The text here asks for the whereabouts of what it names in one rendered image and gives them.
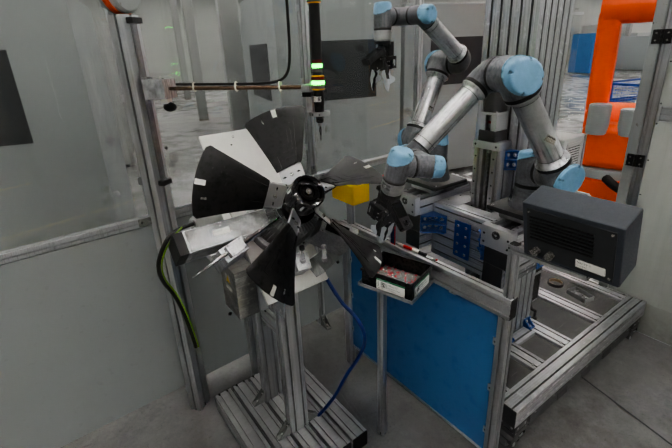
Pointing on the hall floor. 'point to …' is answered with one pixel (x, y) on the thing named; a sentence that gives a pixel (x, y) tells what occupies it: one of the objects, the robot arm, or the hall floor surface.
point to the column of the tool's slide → (159, 205)
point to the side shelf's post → (251, 345)
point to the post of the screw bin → (382, 362)
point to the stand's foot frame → (333, 432)
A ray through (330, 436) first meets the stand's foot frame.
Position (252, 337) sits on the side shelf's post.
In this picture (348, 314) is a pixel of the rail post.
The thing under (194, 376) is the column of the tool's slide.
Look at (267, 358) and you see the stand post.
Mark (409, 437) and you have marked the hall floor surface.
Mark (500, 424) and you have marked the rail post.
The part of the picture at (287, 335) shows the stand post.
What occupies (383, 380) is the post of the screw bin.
